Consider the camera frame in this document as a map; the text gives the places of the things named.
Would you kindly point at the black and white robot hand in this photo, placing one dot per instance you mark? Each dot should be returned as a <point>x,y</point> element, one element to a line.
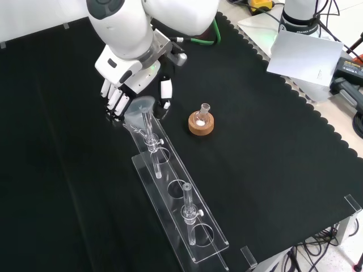
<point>119,68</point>

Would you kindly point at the translucent plastic funnel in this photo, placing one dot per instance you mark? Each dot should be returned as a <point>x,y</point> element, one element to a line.
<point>141,103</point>

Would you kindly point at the clear acrylic funnel stand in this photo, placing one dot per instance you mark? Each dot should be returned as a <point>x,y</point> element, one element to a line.
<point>175,170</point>

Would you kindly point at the clear round-bottom flask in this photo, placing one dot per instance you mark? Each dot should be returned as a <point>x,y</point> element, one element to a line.
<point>202,119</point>

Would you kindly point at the yellow stop button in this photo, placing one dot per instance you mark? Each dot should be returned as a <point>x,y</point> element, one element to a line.
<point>261,4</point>

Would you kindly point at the black bench cloth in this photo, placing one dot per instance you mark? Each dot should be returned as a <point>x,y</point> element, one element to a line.
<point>269,158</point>

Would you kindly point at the white paper sheet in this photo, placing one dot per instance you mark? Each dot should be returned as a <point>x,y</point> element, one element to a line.
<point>306,56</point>

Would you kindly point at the black box with yellow label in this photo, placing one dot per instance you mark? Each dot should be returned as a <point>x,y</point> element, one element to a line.
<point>350,68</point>

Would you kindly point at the black clamp device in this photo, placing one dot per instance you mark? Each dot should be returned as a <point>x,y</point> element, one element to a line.
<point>348,93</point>

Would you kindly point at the grey metal table leg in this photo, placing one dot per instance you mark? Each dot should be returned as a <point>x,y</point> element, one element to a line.
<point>344,229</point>

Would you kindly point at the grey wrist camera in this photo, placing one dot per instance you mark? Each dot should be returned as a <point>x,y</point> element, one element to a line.
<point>177,58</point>

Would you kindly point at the clear acrylic corner bracket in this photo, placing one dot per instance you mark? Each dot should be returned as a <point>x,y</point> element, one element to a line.
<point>249,258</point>
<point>353,204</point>

